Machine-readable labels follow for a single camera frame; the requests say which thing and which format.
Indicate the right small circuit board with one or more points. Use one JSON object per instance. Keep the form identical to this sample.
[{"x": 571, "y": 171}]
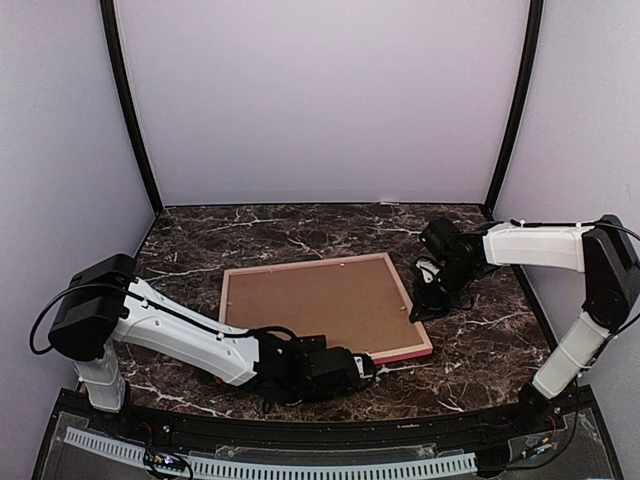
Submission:
[{"x": 537, "y": 448}]

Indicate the small circuit board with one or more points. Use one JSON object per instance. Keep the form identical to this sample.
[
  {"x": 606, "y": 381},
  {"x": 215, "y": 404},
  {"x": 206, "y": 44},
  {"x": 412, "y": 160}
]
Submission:
[
  {"x": 159, "y": 459},
  {"x": 537, "y": 448}
]

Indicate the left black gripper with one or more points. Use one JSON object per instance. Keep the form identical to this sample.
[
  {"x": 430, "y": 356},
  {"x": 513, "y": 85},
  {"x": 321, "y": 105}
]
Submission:
[{"x": 313, "y": 344}]

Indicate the pink wooden picture frame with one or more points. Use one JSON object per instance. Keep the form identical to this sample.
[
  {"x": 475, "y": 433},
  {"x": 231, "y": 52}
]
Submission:
[{"x": 222, "y": 300}]

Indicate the black front rail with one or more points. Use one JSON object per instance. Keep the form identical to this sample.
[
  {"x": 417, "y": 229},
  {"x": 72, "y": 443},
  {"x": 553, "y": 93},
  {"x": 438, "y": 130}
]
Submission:
[{"x": 202, "y": 433}]

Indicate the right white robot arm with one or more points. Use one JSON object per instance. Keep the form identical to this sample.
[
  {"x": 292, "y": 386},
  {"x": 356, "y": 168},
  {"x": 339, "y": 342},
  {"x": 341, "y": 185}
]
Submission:
[{"x": 600, "y": 250}]

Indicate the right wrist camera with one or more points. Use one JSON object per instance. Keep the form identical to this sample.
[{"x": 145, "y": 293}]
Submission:
[{"x": 440, "y": 239}]

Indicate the left black enclosure post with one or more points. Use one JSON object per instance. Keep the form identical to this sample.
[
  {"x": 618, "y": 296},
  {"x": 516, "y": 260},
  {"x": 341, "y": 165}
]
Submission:
[{"x": 125, "y": 97}]

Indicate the right black enclosure post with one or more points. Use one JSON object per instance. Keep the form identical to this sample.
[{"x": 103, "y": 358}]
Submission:
[{"x": 517, "y": 107}]

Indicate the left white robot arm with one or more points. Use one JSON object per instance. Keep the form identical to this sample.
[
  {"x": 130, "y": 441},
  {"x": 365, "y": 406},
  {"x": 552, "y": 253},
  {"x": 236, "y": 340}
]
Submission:
[{"x": 106, "y": 303}]

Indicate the left small circuit board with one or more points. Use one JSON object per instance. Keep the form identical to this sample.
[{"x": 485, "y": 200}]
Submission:
[{"x": 159, "y": 459}]

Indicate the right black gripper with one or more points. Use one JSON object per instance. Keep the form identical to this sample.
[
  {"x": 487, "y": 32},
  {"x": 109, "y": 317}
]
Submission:
[{"x": 428, "y": 308}]

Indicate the black enclosure post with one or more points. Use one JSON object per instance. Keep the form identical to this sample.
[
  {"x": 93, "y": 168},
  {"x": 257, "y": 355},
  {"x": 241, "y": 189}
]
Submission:
[
  {"x": 517, "y": 107},
  {"x": 125, "y": 97}
]

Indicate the brown cardboard backing board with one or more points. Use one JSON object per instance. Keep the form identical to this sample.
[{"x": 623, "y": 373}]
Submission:
[{"x": 320, "y": 305}]

